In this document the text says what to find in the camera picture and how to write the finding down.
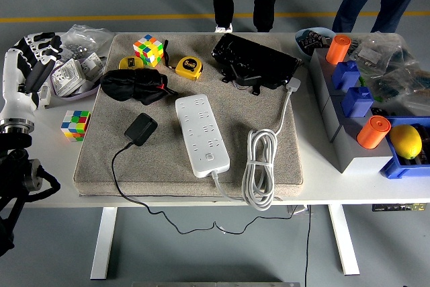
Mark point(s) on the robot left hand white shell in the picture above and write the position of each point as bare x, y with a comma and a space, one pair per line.
15, 99

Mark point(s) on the black power adapter plug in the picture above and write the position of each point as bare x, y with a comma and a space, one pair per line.
141, 129

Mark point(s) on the white power strip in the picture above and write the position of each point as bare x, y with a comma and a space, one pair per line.
203, 132

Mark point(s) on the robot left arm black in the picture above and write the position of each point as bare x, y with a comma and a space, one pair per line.
13, 166

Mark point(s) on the white circuit breaker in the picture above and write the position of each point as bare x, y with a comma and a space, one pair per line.
45, 95

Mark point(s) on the large white socket panel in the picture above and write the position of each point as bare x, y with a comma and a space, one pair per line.
67, 77

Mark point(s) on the multicolour puzzle cube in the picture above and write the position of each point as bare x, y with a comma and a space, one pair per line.
148, 50
76, 125

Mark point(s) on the purple tray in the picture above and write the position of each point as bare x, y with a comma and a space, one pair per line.
84, 91

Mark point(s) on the small white socket panel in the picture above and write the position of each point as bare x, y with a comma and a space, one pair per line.
92, 65

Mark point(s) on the clear bag of screws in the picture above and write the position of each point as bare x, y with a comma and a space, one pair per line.
84, 40

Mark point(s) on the small yellow tape measure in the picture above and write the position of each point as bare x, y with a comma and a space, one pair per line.
127, 62

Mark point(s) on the black fabric pouch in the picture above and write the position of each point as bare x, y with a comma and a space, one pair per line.
134, 83

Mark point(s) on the white table leg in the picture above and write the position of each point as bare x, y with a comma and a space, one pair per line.
344, 243
104, 243

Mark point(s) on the large yellow tape measure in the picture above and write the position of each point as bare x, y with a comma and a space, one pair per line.
189, 68

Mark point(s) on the grey-brown mat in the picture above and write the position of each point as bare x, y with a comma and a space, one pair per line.
235, 115

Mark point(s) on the black wrapped device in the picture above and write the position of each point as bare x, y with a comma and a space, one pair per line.
255, 60

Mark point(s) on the light blue bowl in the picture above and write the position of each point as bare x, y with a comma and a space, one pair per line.
300, 48

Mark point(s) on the black circuit boards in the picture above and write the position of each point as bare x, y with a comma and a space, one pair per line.
312, 40

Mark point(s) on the grey box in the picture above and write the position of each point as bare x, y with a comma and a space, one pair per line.
352, 159
320, 75

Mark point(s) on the orange cylinder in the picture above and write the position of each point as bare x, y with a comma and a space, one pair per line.
337, 49
373, 131

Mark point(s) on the blue plastic block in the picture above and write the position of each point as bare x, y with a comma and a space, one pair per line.
346, 75
357, 101

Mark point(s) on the green plastic part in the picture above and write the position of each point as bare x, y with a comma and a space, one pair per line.
361, 81
378, 99

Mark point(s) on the small black parts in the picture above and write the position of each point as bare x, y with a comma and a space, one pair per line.
379, 111

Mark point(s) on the clear bag of electronic parts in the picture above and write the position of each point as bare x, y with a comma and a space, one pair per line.
403, 85
386, 51

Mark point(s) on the blue plastic bin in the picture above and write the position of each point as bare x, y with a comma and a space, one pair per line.
393, 169

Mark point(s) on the black table control panel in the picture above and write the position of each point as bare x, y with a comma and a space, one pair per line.
386, 207

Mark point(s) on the yellow lemon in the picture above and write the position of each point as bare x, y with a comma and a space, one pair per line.
405, 141

